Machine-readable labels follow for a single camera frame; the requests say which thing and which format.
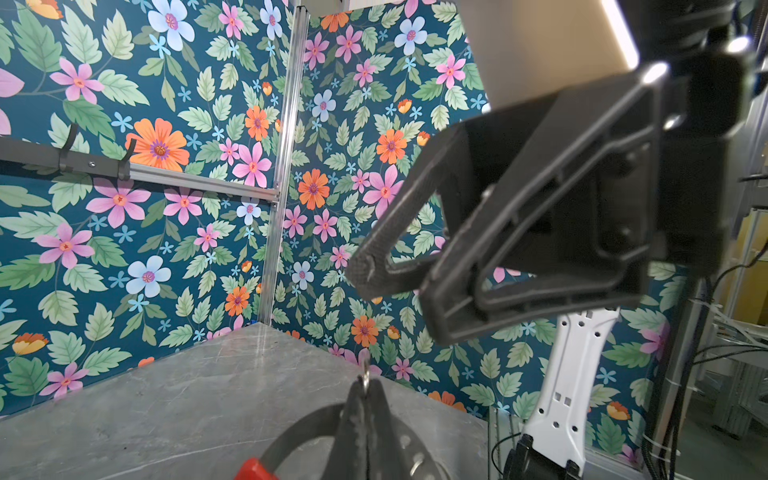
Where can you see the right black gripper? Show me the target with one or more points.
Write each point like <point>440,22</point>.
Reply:
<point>711,84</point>

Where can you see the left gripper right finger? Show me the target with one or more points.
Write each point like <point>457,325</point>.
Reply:
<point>367,440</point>

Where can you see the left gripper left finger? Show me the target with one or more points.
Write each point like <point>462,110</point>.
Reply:
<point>322,423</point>

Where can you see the keyring with coloured keys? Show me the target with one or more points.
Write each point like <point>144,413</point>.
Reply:
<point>420,462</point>

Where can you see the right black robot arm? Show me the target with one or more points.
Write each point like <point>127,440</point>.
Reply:
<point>397,256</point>

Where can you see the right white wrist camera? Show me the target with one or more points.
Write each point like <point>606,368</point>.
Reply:
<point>531,48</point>

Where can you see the black hook rail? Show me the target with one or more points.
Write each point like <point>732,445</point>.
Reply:
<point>65,159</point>

